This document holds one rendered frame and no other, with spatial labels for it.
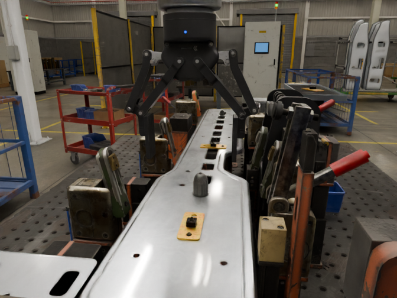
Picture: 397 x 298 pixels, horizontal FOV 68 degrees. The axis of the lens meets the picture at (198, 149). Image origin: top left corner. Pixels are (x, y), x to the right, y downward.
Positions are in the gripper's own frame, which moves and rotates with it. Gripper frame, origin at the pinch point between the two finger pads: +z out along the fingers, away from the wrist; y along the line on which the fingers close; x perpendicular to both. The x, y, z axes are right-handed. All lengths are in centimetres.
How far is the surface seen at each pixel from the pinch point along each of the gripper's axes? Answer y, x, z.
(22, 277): 20.9, 15.6, 13.4
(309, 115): -17.2, 2.1, -6.6
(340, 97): -38, -51, -2
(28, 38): 647, -865, -65
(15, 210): 180, -160, 113
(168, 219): 4.8, -1.3, 13.6
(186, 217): 1.4, -1.9, 13.3
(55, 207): 64, -52, 43
